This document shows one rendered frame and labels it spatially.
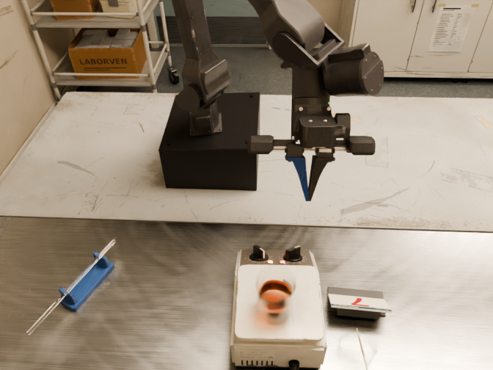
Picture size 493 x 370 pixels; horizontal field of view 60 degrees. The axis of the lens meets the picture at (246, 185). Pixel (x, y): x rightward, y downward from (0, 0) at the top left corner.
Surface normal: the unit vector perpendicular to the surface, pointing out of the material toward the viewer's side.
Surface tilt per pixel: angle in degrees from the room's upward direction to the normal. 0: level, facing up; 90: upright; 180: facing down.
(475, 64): 90
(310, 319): 0
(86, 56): 86
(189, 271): 0
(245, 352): 90
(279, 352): 90
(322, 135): 73
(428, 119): 0
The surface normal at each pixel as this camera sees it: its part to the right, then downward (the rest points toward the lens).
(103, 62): 0.00, 0.69
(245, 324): -0.02, -0.73
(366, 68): 0.71, 0.11
